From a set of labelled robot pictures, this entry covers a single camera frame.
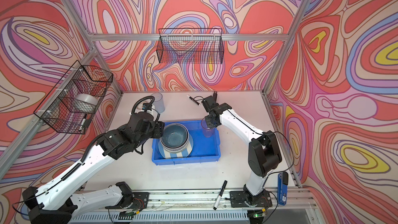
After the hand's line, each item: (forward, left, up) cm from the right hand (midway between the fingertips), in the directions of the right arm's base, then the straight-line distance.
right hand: (216, 124), depth 88 cm
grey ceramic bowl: (-16, +22, +1) cm, 28 cm away
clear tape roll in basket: (-1, +62, +23) cm, 66 cm away
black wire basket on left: (-5, +72, +24) cm, 76 cm away
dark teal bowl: (-7, +23, -1) cm, 24 cm away
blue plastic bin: (-9, +7, -13) cm, 17 cm away
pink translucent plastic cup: (-1, +5, -7) cm, 9 cm away
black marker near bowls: (+24, +10, -10) cm, 28 cm away
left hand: (-8, +27, +15) cm, 32 cm away
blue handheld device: (-33, -30, -8) cm, 45 cm away
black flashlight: (+34, -3, -10) cm, 36 cm away
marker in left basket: (-6, +65, +15) cm, 67 cm away
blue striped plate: (-15, +27, -7) cm, 31 cm away
